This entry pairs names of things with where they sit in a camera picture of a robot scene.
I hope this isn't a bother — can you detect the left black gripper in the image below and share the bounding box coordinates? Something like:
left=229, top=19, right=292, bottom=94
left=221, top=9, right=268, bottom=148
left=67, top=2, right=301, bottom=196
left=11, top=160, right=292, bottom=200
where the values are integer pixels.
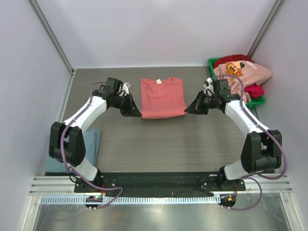
left=111, top=92, right=142, bottom=117

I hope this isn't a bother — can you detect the salmon pink t-shirt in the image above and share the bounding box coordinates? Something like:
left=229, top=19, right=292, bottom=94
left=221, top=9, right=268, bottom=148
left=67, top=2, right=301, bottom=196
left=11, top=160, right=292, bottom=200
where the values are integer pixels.
left=141, top=77, right=187, bottom=119

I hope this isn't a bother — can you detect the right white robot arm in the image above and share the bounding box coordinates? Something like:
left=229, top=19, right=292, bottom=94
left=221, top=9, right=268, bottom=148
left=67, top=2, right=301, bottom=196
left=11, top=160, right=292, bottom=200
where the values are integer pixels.
left=185, top=78, right=282, bottom=191

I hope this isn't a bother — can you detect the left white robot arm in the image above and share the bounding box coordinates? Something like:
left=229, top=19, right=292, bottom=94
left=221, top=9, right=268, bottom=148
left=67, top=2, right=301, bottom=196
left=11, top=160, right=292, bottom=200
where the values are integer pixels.
left=49, top=77, right=142, bottom=193

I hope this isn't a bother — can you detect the folded blue t-shirt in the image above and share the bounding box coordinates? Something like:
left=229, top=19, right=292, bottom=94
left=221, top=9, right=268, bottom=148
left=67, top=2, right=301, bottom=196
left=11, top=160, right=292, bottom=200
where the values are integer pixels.
left=45, top=128, right=101, bottom=174

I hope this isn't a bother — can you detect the red t-shirt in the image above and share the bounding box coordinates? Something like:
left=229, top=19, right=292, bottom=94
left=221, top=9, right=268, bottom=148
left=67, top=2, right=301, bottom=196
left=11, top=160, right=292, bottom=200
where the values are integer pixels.
left=213, top=54, right=264, bottom=103

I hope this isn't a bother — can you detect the light pink printed t-shirt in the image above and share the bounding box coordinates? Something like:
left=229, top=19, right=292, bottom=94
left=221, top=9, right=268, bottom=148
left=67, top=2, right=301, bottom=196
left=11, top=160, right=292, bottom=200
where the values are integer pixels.
left=214, top=60, right=273, bottom=95

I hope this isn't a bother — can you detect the green plastic bin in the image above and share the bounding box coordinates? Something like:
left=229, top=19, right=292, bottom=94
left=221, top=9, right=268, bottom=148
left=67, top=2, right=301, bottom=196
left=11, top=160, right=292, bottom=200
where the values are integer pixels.
left=208, top=58, right=266, bottom=108

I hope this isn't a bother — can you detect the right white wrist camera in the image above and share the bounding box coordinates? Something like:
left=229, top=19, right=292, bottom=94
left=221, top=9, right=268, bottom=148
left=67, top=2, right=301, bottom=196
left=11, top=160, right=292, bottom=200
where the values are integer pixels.
left=204, top=77, right=213, bottom=94

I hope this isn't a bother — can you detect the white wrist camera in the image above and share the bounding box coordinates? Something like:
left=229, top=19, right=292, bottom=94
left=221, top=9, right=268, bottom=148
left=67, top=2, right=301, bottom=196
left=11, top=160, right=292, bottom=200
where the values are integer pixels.
left=119, top=82, right=131, bottom=96
left=204, top=77, right=213, bottom=94

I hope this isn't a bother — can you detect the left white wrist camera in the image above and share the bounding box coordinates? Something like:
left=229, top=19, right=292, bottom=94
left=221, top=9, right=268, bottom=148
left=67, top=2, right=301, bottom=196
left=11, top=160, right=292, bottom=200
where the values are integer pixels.
left=119, top=82, right=131, bottom=96

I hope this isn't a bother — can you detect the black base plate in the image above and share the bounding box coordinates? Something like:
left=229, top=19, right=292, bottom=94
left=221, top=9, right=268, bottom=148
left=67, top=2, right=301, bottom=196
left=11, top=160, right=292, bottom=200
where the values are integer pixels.
left=73, top=171, right=246, bottom=193

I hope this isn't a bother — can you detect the slotted cable duct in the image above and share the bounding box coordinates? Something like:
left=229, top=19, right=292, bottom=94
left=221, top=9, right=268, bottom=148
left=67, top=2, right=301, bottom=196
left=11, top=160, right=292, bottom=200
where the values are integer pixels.
left=40, top=194, right=220, bottom=205

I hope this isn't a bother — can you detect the right aluminium corner post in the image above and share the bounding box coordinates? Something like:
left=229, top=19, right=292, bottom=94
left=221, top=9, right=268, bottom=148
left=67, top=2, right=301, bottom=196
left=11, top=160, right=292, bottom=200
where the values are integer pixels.
left=247, top=0, right=285, bottom=58

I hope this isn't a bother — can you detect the aluminium corner post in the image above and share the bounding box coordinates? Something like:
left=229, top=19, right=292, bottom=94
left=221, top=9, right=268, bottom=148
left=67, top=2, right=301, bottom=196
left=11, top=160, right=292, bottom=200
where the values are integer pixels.
left=28, top=0, right=74, bottom=76
left=247, top=0, right=285, bottom=58

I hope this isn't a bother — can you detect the aluminium front rail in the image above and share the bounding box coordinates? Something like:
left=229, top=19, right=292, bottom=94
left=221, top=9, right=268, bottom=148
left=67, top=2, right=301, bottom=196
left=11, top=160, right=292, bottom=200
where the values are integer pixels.
left=29, top=175, right=293, bottom=195

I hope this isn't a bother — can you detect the left aluminium corner post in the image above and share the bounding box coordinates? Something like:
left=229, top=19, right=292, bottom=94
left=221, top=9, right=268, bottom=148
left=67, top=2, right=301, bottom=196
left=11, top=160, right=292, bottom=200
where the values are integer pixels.
left=28, top=0, right=74, bottom=76

